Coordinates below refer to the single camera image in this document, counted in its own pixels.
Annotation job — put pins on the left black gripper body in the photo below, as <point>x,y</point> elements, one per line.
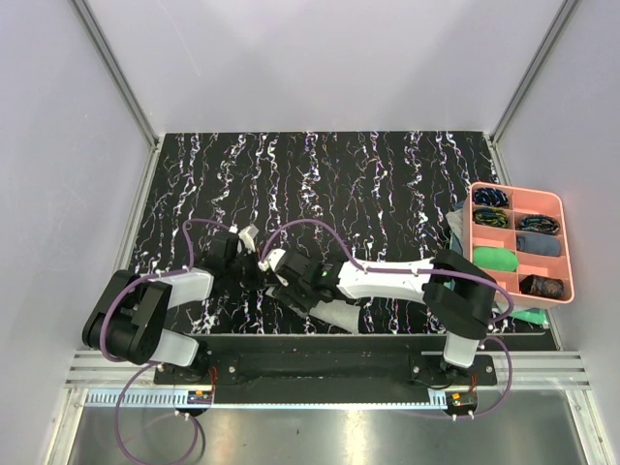
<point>245,269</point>

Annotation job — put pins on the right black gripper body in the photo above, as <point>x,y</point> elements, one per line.
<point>298,297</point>

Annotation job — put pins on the grey cloth napkin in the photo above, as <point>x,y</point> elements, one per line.
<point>336,313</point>

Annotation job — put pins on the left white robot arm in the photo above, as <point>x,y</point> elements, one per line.
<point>128,321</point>

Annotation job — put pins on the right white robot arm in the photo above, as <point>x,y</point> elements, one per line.
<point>455,291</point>

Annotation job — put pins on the green napkin roll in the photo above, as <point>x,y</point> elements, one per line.
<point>499,259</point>

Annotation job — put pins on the yellow patterned napkin roll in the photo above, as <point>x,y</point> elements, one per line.
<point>492,217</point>

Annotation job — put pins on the blue patterned napkin roll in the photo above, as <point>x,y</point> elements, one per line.
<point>491,197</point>

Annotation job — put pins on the dark brown napkin roll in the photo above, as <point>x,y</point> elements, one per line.
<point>542,286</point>

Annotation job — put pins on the grey-blue folded napkin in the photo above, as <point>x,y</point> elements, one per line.
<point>538,244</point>

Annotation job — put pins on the blue-orange patterned napkin roll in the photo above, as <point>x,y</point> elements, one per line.
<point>537,223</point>

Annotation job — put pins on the black marble pattern mat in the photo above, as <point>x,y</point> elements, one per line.
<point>384,194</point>

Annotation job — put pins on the stack of coloured cloths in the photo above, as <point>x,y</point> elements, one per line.
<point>533,316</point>

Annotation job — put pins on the pink divided tray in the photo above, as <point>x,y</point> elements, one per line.
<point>522,202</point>

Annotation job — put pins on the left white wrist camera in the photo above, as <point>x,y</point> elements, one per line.
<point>247,236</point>

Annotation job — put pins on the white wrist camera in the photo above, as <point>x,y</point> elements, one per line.
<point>268,267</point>
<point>247,236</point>

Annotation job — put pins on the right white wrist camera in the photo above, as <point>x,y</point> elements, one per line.
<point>268,267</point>

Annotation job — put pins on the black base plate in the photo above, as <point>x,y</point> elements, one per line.
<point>325,370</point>

